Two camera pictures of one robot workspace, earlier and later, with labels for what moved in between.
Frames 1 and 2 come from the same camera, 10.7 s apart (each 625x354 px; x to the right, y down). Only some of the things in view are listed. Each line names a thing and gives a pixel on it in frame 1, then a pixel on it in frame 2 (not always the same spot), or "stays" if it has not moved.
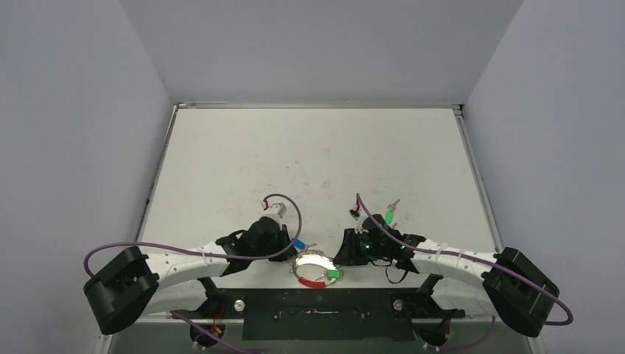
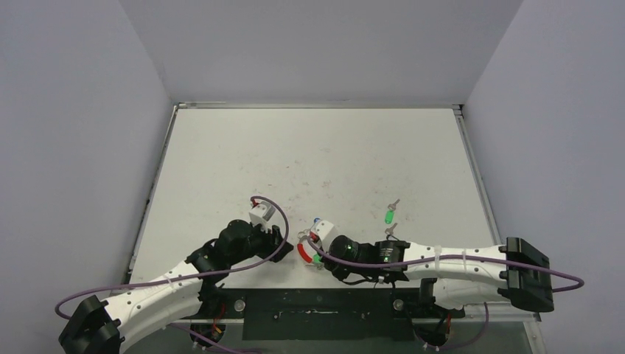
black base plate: [324, 314] stays
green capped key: [390, 213] stays
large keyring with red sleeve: [317, 257] → [302, 251]
